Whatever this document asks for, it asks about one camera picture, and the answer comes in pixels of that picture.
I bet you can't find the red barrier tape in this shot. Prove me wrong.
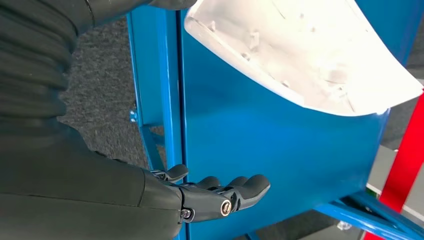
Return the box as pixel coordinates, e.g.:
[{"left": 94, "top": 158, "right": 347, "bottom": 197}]
[{"left": 363, "top": 90, "right": 424, "bottom": 240}]

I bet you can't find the wide blue metal shelf rack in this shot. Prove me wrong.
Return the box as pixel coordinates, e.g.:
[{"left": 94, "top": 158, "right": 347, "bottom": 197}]
[{"left": 126, "top": 0, "right": 424, "bottom": 240}]

